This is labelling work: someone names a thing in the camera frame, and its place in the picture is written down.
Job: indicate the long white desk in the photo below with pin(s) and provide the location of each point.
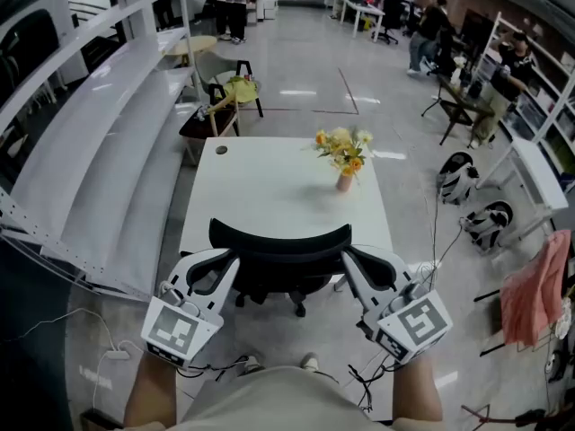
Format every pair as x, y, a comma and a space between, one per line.
359, 9

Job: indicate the person's shoe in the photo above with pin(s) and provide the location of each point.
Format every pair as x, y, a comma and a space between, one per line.
253, 364
309, 361

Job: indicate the person's right forearm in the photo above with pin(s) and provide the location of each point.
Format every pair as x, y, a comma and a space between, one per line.
418, 393

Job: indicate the long white metal shelving rack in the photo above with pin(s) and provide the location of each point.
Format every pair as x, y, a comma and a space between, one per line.
103, 119

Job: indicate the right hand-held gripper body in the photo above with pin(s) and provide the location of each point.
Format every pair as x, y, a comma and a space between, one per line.
418, 326

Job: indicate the pink cloth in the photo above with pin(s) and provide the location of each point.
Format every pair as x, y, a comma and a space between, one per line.
534, 294

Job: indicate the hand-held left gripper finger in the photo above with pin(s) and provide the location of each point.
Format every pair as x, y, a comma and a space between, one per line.
182, 270
227, 281

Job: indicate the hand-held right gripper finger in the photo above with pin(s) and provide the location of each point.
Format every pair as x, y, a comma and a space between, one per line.
357, 281
395, 265

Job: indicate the white square table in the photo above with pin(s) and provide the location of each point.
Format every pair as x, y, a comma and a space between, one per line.
269, 187

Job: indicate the white power strip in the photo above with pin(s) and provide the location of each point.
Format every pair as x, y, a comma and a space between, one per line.
117, 355

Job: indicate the black frame chair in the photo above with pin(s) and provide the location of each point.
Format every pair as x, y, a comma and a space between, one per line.
245, 67

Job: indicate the white black backpack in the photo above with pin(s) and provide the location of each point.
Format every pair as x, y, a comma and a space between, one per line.
456, 180
487, 227

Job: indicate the yellow cloth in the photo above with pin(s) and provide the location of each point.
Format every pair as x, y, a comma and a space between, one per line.
242, 90

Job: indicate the person's left forearm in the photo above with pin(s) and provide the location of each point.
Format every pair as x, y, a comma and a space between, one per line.
150, 393

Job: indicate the white cubby cabinet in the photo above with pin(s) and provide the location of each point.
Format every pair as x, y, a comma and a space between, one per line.
265, 9

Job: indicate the black desk chair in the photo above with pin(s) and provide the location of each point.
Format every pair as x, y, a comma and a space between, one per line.
391, 16

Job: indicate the person's beige shirt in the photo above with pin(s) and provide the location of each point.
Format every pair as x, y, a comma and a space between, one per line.
278, 402

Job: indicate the pink vase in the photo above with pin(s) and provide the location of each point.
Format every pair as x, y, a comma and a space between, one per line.
345, 182

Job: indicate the grey shell chair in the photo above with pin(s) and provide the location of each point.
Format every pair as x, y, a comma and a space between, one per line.
215, 67

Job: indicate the white storage shelf unit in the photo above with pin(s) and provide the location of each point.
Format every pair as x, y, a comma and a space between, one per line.
552, 88

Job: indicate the black folding table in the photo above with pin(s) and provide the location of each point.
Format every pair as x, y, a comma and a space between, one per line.
458, 101

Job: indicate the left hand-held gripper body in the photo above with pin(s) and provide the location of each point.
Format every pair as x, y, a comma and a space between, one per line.
179, 330

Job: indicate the person's olive trousers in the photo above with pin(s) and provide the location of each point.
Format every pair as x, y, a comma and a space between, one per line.
330, 376

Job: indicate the person's right shoe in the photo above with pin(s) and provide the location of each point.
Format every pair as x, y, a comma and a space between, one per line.
309, 361

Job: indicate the yellow flower bouquet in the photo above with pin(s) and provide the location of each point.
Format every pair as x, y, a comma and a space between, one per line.
343, 148

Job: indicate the white narrow bench table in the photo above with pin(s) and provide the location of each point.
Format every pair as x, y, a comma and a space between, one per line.
536, 173

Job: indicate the person's left shoe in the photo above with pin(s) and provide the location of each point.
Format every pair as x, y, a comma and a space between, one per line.
253, 364

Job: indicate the round wooden table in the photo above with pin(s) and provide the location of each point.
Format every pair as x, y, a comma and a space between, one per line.
193, 45

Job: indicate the black clothes rack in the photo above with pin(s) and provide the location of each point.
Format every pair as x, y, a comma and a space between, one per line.
487, 294

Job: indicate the black office chair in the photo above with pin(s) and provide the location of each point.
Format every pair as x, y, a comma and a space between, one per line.
280, 258

